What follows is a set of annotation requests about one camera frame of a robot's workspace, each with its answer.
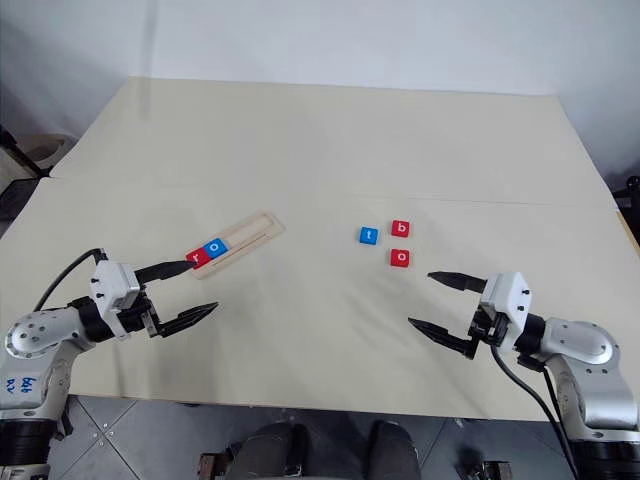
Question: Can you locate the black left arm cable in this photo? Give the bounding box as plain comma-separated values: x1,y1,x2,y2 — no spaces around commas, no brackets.
32,248,109,312

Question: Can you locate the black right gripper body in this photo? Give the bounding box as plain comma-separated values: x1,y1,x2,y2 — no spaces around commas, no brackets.
466,299,512,360

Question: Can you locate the black equipment rack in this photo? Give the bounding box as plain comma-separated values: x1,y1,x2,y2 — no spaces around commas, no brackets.
606,171,640,212

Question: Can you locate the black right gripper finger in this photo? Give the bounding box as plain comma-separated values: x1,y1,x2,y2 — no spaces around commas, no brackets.
425,270,487,295
406,316,476,358

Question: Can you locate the beige round object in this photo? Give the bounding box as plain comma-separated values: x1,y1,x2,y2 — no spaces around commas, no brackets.
18,132,77,174

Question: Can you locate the dark rounded shape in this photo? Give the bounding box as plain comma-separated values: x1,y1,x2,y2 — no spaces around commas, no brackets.
233,421,310,480
367,419,422,480

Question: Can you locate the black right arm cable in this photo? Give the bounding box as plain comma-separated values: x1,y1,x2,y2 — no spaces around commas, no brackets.
489,342,581,480

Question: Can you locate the dark brown floor fixture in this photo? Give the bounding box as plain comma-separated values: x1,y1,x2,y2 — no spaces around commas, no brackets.
198,451,236,480
463,458,512,480

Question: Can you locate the blue letter o cube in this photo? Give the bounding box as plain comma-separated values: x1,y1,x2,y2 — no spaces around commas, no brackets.
202,237,231,260

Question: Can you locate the light wooden letter tray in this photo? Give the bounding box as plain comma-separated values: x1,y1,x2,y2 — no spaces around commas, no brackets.
191,211,287,280

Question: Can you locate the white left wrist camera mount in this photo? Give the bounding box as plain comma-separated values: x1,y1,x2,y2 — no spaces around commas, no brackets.
89,259,143,340

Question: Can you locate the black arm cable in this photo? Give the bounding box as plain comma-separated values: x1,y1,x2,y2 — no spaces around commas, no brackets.
489,342,581,480
32,248,109,312

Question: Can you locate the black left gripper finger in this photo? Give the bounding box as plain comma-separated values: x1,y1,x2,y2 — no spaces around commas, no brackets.
132,259,197,287
156,301,220,339

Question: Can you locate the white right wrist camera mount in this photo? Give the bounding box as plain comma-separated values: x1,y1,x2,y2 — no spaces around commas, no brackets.
477,271,536,346

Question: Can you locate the red letter r cube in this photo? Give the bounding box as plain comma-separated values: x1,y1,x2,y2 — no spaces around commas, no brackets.
185,247,212,272

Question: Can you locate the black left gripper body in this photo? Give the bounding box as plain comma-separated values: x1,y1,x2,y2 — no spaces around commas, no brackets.
117,292,164,340

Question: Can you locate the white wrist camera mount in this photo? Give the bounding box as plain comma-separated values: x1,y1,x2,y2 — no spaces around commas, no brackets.
477,271,536,346
89,259,143,340

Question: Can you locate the black frame stand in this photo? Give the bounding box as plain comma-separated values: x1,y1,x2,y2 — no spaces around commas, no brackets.
0,123,47,221

